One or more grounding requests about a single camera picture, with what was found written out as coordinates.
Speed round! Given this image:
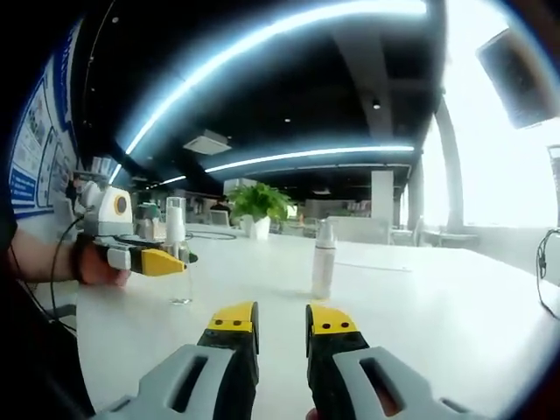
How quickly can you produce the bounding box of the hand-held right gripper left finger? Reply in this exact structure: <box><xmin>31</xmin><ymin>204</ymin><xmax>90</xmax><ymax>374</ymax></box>
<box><xmin>94</xmin><ymin>300</ymin><xmax>260</xmax><ymax>420</ymax></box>

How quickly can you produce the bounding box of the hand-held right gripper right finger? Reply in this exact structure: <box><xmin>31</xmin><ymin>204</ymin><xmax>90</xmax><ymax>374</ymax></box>
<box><xmin>304</xmin><ymin>304</ymin><xmax>482</xmax><ymax>420</ymax></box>

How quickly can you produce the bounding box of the white pump bottle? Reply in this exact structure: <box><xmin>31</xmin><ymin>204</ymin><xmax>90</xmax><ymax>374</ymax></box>
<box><xmin>311</xmin><ymin>218</ymin><xmax>339</xmax><ymax>301</ymax></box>

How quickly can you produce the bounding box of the person's left hand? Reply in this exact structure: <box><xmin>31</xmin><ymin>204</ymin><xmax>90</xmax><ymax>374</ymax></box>
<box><xmin>80</xmin><ymin>246</ymin><xmax>131</xmax><ymax>288</ymax></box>

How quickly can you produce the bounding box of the green potted plant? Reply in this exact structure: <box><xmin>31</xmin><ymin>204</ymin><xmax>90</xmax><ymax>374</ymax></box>
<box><xmin>227</xmin><ymin>182</ymin><xmax>295</xmax><ymax>240</ymax></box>

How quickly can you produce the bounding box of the ceiling air conditioner unit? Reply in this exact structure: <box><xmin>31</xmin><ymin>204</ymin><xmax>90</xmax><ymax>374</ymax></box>
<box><xmin>182</xmin><ymin>129</ymin><xmax>233</xmax><ymax>155</ymax></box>

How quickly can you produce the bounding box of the white mesh panel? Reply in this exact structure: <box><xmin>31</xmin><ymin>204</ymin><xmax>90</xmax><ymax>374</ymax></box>
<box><xmin>325</xmin><ymin>214</ymin><xmax>391</xmax><ymax>244</ymax></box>

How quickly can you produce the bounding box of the long ceiling light strip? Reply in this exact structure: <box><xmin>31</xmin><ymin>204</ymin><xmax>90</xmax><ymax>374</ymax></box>
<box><xmin>124</xmin><ymin>0</ymin><xmax>432</xmax><ymax>157</ymax></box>
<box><xmin>204</xmin><ymin>143</ymin><xmax>417</xmax><ymax>174</ymax></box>

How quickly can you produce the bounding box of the white square pillar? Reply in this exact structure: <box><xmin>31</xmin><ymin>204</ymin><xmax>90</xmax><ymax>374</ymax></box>
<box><xmin>370</xmin><ymin>170</ymin><xmax>395</xmax><ymax>220</ymax></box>

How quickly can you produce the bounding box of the open laptop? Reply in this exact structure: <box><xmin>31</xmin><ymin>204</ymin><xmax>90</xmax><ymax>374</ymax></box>
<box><xmin>545</xmin><ymin>144</ymin><xmax>560</xmax><ymax>207</ymax></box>

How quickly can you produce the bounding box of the black wrist strap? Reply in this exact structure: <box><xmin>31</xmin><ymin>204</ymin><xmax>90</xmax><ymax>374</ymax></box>
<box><xmin>71</xmin><ymin>242</ymin><xmax>88</xmax><ymax>284</ymax></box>

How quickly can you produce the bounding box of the black looped cable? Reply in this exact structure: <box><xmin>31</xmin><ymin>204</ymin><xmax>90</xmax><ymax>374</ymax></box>
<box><xmin>185</xmin><ymin>230</ymin><xmax>240</xmax><ymax>242</ymax></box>

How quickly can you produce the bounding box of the white wall shelf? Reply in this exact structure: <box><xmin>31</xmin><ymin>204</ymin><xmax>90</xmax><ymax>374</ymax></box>
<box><xmin>76</xmin><ymin>155</ymin><xmax>122</xmax><ymax>185</ymax></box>

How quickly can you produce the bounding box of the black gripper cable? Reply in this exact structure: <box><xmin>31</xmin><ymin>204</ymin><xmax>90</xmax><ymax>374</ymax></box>
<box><xmin>48</xmin><ymin>216</ymin><xmax>87</xmax><ymax>325</ymax></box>

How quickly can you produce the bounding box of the wall poster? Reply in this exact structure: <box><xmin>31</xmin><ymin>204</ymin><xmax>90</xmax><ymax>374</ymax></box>
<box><xmin>8</xmin><ymin>25</ymin><xmax>82</xmax><ymax>218</ymax></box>

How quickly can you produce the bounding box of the black cable with clip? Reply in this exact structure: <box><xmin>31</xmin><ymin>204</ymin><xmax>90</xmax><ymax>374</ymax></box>
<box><xmin>535</xmin><ymin>226</ymin><xmax>560</xmax><ymax>319</ymax></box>

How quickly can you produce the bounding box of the black wall monitor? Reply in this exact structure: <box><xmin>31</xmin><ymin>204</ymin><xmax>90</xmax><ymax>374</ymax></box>
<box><xmin>474</xmin><ymin>26</ymin><xmax>559</xmax><ymax>130</ymax></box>

